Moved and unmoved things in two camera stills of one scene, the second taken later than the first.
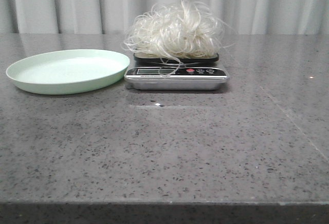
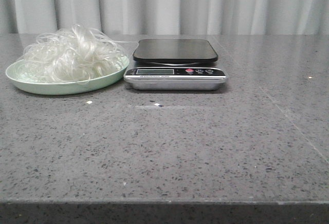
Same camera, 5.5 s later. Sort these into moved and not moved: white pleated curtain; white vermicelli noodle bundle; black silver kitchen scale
Moved: white vermicelli noodle bundle
Not moved: black silver kitchen scale; white pleated curtain
